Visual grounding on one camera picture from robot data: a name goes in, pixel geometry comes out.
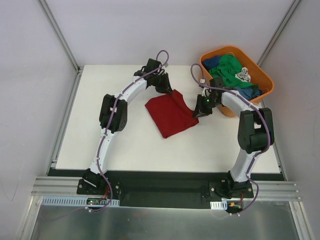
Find red t shirt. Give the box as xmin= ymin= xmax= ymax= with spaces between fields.
xmin=145 ymin=89 xmax=199 ymax=139

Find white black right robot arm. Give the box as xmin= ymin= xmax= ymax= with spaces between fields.
xmin=192 ymin=79 xmax=274 ymax=198

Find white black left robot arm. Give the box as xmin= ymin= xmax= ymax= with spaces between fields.
xmin=89 ymin=58 xmax=173 ymax=175

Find dark blue t shirt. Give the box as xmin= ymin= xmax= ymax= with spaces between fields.
xmin=201 ymin=55 xmax=222 ymax=71

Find green t shirt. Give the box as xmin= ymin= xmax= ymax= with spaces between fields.
xmin=208 ymin=54 xmax=258 ymax=90

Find orange plastic bin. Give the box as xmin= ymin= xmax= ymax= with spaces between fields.
xmin=199 ymin=45 xmax=275 ymax=104

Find right grey cable duct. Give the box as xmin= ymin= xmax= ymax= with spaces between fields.
xmin=210 ymin=200 xmax=228 ymax=211

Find grey cable duct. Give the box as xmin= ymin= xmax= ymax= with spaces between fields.
xmin=42 ymin=196 xmax=109 ymax=208
xmin=210 ymin=200 xmax=228 ymax=211

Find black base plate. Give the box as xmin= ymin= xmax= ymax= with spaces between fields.
xmin=76 ymin=169 xmax=260 ymax=208

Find aluminium frame rail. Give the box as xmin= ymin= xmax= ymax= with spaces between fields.
xmin=31 ymin=176 xmax=302 ymax=202

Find left grey cable duct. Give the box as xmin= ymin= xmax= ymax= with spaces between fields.
xmin=42 ymin=196 xmax=109 ymax=208

